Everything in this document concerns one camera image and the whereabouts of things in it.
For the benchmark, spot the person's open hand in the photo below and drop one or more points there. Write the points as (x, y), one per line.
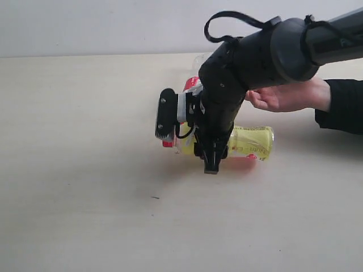
(314, 93)

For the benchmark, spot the clear bottle red label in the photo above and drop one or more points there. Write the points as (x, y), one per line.
(193, 78)

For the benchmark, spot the yellow label bottle red cap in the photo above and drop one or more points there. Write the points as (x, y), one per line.
(253, 142)

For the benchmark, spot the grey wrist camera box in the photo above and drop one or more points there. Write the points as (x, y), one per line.
(171, 111)

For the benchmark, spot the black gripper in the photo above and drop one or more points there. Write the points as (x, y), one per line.
(224, 83)

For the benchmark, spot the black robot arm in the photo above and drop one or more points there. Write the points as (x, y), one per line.
(279, 52)

